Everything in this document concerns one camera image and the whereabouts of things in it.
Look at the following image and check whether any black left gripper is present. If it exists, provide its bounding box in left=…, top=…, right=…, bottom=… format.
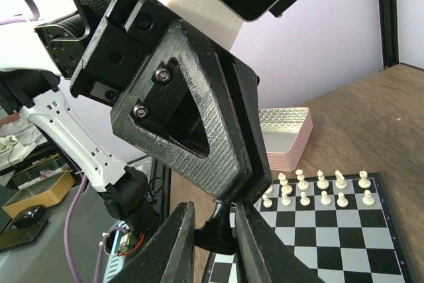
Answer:
left=35, top=0, right=249, bottom=198

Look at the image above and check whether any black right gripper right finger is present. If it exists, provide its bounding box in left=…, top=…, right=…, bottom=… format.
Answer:
left=235, top=201, right=322, bottom=283

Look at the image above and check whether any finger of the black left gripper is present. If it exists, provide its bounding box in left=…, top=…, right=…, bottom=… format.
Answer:
left=215, top=44, right=272, bottom=203

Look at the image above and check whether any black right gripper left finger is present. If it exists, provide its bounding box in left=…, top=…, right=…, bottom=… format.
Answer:
left=115, top=201, right=195, bottom=282

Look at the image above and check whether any black pawn handed over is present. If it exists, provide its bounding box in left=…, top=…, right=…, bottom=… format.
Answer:
left=194, top=199, right=237, bottom=255

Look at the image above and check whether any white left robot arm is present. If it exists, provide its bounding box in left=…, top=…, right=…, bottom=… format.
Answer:
left=1, top=0, right=271, bottom=233

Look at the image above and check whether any white chess pawn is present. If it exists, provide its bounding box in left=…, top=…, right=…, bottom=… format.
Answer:
left=362, top=190, right=375, bottom=206

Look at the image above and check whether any white chess piece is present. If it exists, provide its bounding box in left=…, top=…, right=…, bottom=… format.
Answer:
left=358, top=170, right=371, bottom=189

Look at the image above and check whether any light blue slotted strip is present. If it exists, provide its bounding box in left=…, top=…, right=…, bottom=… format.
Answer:
left=100, top=231, right=128, bottom=283

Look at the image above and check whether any silver metal tray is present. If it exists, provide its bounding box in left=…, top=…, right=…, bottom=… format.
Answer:
left=259, top=107, right=313, bottom=172

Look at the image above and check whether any black white chessboard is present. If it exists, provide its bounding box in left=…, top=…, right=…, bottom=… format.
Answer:
left=201, top=172, right=415, bottom=283

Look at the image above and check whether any cardboard box background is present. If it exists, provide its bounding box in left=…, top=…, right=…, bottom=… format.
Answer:
left=2, top=170, right=76, bottom=219

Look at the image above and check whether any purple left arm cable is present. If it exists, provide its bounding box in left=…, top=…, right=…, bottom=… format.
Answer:
left=0, top=0, right=110, bottom=283

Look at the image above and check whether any black enclosure frame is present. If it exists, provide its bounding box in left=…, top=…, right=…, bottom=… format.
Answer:
left=377, top=0, right=424, bottom=72

